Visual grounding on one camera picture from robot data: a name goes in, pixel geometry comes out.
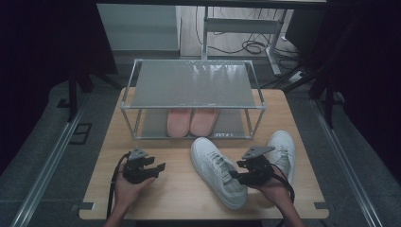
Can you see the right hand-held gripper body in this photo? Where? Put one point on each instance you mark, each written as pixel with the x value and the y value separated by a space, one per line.
pixel 258 171

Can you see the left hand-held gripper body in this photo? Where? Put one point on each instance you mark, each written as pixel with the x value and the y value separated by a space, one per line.
pixel 135 171

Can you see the person's left hand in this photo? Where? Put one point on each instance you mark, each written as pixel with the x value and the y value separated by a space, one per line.
pixel 127 192

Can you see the person's right hand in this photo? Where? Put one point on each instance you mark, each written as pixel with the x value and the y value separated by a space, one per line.
pixel 274 189

